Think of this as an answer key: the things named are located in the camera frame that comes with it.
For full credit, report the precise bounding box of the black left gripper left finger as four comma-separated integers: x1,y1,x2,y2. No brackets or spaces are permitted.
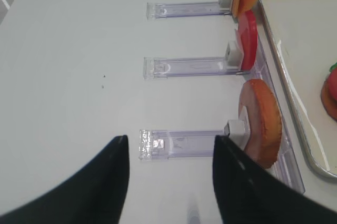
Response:
1,135,130,223

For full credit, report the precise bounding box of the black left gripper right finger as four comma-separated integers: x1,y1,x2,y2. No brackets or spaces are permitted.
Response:
212,135,336,223

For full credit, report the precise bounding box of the red tomato slice on stack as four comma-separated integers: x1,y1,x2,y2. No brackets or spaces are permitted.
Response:
327,66,337,101

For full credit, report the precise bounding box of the green lettuce in tray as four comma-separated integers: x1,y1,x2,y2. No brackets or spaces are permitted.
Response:
329,63,337,73

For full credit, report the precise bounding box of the red tomato slice standing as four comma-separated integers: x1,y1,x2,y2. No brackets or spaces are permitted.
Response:
237,10,258,71

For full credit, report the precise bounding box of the clear left food rack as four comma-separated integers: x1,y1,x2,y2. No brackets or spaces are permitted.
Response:
139,0,305,193

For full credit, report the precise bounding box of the bun slice on left rack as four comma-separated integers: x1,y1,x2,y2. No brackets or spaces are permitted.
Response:
238,79,282,169

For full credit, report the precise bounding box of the bottom bun in tray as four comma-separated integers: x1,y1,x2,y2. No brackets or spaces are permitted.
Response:
320,80,337,121

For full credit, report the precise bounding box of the silver metal tray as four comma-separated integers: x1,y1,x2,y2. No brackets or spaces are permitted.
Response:
259,0,336,180

